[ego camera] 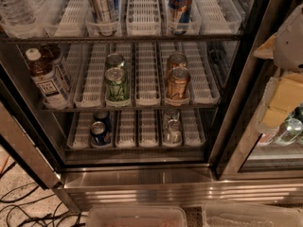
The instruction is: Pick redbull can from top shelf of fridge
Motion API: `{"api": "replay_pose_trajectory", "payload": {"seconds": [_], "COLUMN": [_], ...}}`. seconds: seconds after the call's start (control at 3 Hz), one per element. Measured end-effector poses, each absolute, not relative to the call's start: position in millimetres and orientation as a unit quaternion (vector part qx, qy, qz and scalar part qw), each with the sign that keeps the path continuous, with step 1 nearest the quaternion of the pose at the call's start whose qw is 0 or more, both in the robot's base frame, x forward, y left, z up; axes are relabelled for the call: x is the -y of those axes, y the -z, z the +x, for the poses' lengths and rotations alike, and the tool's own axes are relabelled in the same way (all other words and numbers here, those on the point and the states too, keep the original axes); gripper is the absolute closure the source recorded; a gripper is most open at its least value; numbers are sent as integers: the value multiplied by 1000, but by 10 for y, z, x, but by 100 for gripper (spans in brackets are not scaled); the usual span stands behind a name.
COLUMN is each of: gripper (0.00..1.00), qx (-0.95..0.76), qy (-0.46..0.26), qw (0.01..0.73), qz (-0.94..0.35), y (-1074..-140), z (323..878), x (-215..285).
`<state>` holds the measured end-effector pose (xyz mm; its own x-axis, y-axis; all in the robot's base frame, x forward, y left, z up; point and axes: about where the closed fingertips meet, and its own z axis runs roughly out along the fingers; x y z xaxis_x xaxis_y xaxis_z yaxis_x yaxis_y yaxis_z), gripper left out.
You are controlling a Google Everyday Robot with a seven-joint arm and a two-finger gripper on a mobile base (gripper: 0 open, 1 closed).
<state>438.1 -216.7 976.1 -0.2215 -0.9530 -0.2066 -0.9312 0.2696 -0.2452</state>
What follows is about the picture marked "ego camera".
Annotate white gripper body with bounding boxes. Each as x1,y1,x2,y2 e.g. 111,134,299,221
274,4,303,73

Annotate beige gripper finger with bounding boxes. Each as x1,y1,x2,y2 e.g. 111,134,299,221
253,33,276,60
256,73,303,133

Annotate blue redbull can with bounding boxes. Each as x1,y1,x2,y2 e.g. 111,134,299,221
168,0,192,35

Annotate red white can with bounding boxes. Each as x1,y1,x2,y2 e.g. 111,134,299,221
257,131,276,146

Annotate rear orange soda can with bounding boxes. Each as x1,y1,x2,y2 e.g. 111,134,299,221
167,52,187,70

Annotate orange soda can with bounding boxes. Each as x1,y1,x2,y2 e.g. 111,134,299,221
167,52,187,70
167,66,190,100

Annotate front orange soda can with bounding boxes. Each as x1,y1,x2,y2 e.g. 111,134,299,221
167,66,190,100

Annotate rear silver can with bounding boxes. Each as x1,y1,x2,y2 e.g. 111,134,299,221
164,108,180,121

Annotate front silver can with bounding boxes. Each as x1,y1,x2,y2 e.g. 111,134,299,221
165,119,182,144

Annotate rear green soda can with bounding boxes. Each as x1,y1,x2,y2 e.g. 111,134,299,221
105,53,125,69

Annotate green soda can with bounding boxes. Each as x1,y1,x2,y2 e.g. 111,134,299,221
105,53,125,69
105,67,130,102

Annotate stainless steel fridge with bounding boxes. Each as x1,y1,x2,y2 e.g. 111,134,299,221
0,0,303,212

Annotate front green soda can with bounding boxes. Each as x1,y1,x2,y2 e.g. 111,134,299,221
105,67,130,102

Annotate silver tall can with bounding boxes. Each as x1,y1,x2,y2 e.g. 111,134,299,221
88,0,119,36

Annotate rear blue soda can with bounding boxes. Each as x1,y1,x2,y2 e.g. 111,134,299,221
94,111,111,128

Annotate blue soda can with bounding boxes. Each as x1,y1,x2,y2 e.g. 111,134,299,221
94,111,111,128
90,121,111,146

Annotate front blue soda can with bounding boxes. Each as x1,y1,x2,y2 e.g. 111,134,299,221
90,121,111,146

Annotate open fridge door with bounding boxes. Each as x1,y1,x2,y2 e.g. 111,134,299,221
0,82,62,189

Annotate clear green bottle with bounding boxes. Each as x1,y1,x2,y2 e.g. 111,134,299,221
275,118,303,146

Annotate right clear plastic bin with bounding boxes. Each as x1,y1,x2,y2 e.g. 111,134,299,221
202,203,303,227

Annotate clear plastic bin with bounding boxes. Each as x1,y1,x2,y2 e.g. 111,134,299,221
85,204,187,227
202,203,303,227

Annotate left clear plastic bin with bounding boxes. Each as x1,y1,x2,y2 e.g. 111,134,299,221
85,204,187,227

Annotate rear tea bottle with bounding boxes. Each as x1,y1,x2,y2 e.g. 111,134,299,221
41,44,71,92

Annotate front tea bottle white cap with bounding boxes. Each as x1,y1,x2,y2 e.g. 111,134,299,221
26,48,68,110

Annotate clear water bottle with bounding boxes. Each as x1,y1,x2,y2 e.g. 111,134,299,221
0,0,35,26

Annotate black floor cables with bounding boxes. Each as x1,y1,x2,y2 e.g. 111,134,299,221
0,161,88,227

